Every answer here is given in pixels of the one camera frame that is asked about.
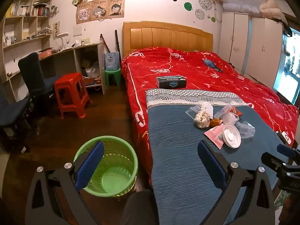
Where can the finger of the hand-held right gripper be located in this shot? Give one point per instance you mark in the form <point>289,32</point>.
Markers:
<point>285,150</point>
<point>273,160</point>

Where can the dark blue chair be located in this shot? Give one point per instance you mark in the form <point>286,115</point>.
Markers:
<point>11,112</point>

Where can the row of books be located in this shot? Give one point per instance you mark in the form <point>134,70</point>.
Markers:
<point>41,11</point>

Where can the stack of papers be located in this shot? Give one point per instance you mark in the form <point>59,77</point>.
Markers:
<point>44,31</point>

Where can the clear labelled plastic cup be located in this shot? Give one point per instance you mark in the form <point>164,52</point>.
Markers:
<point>221,112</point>

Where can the blue paper bag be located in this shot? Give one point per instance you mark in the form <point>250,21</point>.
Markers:
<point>112,61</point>

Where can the beige stuffed cushion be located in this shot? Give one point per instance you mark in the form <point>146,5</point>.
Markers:
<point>270,8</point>

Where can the white desk cabinet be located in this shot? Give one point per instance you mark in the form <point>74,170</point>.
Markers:
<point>70,51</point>

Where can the orange snack wrapper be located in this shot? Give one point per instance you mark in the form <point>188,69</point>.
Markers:
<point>236,111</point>

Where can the red printed blanket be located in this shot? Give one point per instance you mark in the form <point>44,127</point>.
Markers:
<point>187,63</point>

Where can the clear plastic dome cup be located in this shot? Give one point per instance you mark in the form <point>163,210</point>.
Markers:
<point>246,130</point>

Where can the dark red sheathed sword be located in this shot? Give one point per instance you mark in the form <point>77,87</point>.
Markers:
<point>105,43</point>

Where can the beige tissue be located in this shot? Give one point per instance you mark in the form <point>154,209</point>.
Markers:
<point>202,119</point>

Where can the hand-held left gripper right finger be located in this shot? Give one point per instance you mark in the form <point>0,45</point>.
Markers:
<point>211,166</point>

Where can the calligraphy wall scroll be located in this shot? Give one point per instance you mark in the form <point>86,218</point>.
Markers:
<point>56,30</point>

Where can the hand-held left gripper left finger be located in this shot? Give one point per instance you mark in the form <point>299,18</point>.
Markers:
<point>90,166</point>

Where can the green plastic stool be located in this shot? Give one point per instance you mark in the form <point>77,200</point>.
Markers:
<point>112,71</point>

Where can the white wall paper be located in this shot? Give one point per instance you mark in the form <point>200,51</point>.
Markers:
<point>77,31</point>

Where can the black office chair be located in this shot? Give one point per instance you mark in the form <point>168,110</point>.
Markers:
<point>32,72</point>

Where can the black cardboard box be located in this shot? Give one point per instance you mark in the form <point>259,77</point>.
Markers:
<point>171,82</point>

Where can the black sheathed sword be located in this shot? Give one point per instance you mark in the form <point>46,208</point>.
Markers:
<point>118,44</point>

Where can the white plastic bag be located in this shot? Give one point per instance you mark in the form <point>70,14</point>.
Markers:
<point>93,71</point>

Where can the white wall bookshelf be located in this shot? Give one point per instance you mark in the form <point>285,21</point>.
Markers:
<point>14,28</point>

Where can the white round lid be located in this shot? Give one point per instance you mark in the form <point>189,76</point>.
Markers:
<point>232,136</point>

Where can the red plastic stool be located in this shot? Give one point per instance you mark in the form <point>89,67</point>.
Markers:
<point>68,79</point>

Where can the wooden bed headboard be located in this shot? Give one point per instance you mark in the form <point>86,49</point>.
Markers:
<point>164,37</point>

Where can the pink packet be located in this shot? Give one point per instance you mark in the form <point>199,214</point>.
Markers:
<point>214,134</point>

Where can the small brown cardboard box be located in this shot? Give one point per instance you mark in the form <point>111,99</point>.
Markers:
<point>86,63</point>

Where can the three-figure wall poster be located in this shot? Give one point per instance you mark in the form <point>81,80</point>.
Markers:
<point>99,11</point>

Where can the patterned round wall sticker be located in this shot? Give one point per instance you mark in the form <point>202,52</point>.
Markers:
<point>205,2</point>

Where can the white wardrobe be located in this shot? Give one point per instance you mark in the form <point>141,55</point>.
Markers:
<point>248,44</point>

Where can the green round wall sticker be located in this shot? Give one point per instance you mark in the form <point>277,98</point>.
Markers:
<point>188,6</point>

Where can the green plastic mesh basket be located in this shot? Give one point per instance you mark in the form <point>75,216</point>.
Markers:
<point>112,177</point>

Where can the white folded quilt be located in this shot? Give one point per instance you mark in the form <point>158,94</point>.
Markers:
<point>241,6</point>

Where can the blue toy bird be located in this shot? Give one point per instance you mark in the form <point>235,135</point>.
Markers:
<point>211,63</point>

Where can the blue ribbed blanket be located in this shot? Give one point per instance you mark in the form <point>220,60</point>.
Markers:
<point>178,145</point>

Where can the white desk lamp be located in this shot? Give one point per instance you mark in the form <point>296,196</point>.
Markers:
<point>62,37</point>

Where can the green printed cloth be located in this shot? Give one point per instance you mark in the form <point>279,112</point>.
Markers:
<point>283,201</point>

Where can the bright window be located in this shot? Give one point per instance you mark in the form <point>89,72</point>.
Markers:
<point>289,70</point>

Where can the brown wrapper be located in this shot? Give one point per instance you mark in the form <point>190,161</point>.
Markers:
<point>215,122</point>

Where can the white rectangular device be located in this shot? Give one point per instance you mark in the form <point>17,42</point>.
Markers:
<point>286,137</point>

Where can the white foam piece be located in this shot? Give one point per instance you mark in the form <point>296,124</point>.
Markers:
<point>207,109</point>

